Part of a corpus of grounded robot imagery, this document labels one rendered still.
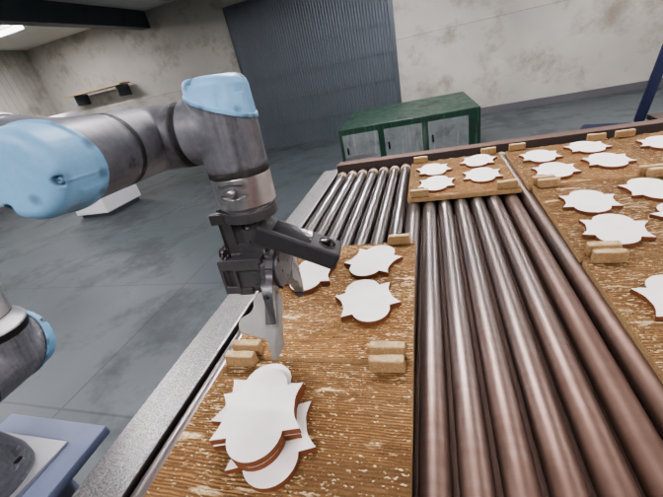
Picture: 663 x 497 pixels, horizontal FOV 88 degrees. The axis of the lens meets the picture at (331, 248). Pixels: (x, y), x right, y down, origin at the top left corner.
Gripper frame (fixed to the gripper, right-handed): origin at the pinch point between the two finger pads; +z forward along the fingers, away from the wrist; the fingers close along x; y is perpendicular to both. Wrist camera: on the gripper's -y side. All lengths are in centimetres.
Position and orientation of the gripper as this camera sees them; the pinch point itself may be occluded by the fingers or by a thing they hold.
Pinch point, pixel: (294, 324)
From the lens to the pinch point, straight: 54.8
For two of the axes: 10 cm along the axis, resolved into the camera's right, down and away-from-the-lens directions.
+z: 1.5, 8.9, 4.3
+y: -9.8, 0.7, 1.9
